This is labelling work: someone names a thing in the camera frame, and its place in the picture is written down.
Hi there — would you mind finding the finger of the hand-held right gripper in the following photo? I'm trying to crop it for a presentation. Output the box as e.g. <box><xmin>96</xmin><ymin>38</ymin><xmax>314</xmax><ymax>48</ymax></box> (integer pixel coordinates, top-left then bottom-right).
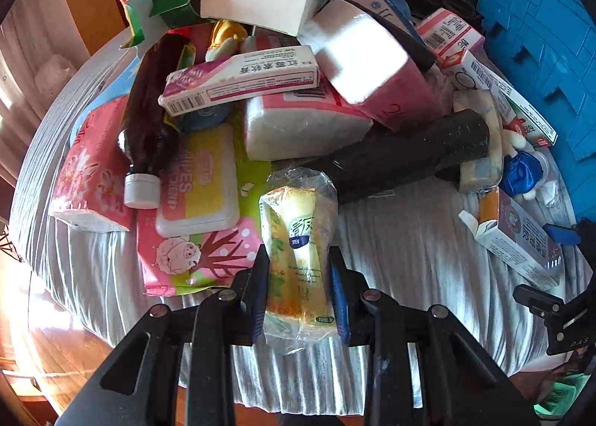
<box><xmin>513</xmin><ymin>284</ymin><xmax>596</xmax><ymax>323</ymax></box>
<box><xmin>542</xmin><ymin>216</ymin><xmax>596</xmax><ymax>246</ymax></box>

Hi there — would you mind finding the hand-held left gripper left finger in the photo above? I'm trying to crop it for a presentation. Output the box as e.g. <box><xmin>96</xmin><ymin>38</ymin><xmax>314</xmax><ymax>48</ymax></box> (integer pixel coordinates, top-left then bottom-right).
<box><xmin>60</xmin><ymin>244</ymin><xmax>272</xmax><ymax>426</ymax></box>

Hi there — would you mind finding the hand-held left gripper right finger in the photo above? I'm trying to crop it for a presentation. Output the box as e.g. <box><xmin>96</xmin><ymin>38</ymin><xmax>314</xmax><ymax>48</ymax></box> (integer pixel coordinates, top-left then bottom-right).
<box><xmin>327</xmin><ymin>246</ymin><xmax>532</xmax><ymax>426</ymax></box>

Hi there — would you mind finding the yellow green tissue packet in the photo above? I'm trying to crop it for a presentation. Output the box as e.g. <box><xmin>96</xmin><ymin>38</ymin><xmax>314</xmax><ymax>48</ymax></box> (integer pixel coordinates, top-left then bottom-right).
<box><xmin>258</xmin><ymin>167</ymin><xmax>339</xmax><ymax>344</ymax></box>

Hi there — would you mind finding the blue plastic crate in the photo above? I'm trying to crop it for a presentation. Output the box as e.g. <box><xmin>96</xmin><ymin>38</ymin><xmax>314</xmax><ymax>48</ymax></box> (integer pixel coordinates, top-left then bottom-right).
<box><xmin>475</xmin><ymin>0</ymin><xmax>596</xmax><ymax>223</ymax></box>

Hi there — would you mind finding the orange white medicine box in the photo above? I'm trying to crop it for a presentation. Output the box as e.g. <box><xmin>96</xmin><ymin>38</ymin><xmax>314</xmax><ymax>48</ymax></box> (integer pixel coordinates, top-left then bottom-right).
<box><xmin>458</xmin><ymin>185</ymin><xmax>565</xmax><ymax>290</ymax></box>

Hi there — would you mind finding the green slipper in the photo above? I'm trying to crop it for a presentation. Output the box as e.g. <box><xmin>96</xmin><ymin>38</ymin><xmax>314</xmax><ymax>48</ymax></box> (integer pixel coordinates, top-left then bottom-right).
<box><xmin>535</xmin><ymin>374</ymin><xmax>593</xmax><ymax>418</ymax></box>

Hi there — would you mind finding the blue ball plush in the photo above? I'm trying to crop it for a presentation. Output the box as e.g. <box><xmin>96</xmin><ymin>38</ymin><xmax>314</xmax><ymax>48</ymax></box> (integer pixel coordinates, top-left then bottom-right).
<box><xmin>500</xmin><ymin>150</ymin><xmax>544</xmax><ymax>197</ymax></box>

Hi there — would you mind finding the pink cartoon wipes pack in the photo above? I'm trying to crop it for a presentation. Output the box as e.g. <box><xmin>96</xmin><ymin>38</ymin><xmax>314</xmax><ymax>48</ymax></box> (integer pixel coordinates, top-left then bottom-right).
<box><xmin>136</xmin><ymin>121</ymin><xmax>267</xmax><ymax>297</ymax></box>

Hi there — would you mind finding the red toothpaste box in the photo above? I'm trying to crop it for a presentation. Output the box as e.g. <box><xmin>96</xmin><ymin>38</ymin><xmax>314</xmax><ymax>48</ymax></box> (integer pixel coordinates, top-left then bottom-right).
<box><xmin>448</xmin><ymin>50</ymin><xmax>558</xmax><ymax>148</ymax></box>

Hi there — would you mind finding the black bag roll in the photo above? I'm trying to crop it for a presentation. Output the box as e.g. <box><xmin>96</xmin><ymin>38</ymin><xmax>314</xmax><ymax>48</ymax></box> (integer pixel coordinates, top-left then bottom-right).
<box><xmin>304</xmin><ymin>108</ymin><xmax>493</xmax><ymax>204</ymax></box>

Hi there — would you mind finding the pink tissue pack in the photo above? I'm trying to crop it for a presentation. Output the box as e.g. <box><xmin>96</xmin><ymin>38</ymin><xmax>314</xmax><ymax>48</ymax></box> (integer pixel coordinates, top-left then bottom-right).
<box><xmin>298</xmin><ymin>0</ymin><xmax>448</xmax><ymax>132</ymax></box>
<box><xmin>48</xmin><ymin>95</ymin><xmax>137</xmax><ymax>232</ymax></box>
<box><xmin>244</xmin><ymin>80</ymin><xmax>374</xmax><ymax>162</ymax></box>

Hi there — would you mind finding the blue round object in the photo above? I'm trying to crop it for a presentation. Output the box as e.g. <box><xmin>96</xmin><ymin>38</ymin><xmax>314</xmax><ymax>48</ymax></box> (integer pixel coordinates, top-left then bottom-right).
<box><xmin>176</xmin><ymin>101</ymin><xmax>232</xmax><ymax>134</ymax></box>

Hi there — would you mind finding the brown bottle white cap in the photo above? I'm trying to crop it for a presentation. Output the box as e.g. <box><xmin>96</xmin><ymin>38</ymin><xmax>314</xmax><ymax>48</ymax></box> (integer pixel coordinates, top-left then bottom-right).
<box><xmin>116</xmin><ymin>34</ymin><xmax>188</xmax><ymax>210</ymax></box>

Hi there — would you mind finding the pink ointment box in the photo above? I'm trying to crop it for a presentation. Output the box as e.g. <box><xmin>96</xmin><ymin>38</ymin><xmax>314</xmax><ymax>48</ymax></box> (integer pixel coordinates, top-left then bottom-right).
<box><xmin>158</xmin><ymin>45</ymin><xmax>322</xmax><ymax>117</ymax></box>

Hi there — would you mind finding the pink white carton box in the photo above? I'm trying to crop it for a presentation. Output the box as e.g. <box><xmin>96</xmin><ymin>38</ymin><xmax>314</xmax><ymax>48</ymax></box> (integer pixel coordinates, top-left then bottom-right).
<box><xmin>416</xmin><ymin>8</ymin><xmax>486</xmax><ymax>69</ymax></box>

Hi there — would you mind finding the yellow plush toy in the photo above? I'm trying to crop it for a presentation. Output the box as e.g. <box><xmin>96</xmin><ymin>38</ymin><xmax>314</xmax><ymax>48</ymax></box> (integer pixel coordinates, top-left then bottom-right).
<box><xmin>204</xmin><ymin>19</ymin><xmax>248</xmax><ymax>62</ymax></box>

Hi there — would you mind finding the blue white medicine box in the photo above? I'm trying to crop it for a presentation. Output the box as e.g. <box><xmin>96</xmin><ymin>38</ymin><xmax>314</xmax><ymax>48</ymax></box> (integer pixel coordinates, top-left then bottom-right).
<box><xmin>351</xmin><ymin>0</ymin><xmax>416</xmax><ymax>36</ymax></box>

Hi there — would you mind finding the white plastic bag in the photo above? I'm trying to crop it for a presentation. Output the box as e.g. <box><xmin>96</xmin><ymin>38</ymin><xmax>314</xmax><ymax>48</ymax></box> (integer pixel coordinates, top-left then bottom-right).
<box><xmin>34</xmin><ymin>53</ymin><xmax>78</xmax><ymax>102</ymax></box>

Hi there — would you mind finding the pale curtain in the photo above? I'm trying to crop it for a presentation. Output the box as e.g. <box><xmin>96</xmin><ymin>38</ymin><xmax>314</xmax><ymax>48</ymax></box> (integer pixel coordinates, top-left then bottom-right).
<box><xmin>0</xmin><ymin>0</ymin><xmax>94</xmax><ymax>138</ymax></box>

